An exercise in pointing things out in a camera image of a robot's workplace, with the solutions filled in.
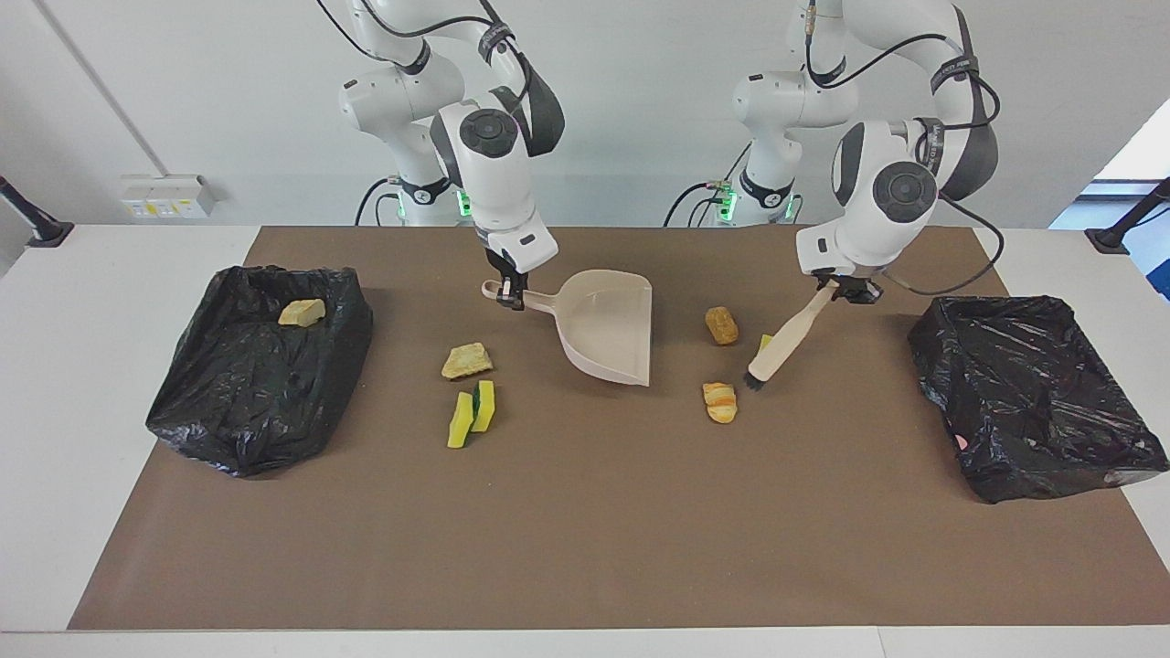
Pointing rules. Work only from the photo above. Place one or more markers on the yellow green sponge piece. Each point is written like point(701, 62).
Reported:
point(485, 407)
point(460, 425)

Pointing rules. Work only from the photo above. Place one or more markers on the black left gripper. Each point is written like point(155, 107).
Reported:
point(861, 289)

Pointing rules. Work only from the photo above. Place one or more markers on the blue furniture edge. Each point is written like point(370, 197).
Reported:
point(1159, 270)

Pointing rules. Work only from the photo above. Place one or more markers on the beige stone-like foam chunk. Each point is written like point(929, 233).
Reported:
point(466, 362)

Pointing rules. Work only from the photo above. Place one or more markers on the beige orange striped foam chunk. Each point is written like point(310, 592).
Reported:
point(720, 404)

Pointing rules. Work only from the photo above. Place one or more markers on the beige brush with black bristles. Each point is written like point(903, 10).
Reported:
point(786, 343)

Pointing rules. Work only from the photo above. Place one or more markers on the white wall socket box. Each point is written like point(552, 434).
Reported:
point(164, 196)

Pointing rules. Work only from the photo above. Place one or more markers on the black clamp stand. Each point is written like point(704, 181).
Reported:
point(46, 232)
point(1111, 239)

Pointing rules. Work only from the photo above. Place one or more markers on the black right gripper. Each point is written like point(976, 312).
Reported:
point(507, 272)

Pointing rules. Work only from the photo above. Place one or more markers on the brown table mat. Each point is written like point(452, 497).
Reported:
point(585, 567)

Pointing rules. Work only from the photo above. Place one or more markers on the brown cork-like chunk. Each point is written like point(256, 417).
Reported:
point(721, 326)

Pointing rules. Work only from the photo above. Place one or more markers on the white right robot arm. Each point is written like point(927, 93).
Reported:
point(494, 183)

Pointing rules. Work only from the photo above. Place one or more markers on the black bag bin with pink scrap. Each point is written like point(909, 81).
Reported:
point(1033, 402)

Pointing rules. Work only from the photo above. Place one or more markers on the plain yellow sponge piece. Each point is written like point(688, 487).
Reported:
point(765, 343)

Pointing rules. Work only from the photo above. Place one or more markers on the beige plastic dustpan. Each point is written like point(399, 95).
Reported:
point(612, 329)

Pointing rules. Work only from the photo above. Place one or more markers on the pale beige foam chunk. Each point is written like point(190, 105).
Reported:
point(302, 313)

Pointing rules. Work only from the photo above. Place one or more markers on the black bag lined bin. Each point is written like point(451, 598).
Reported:
point(256, 402)

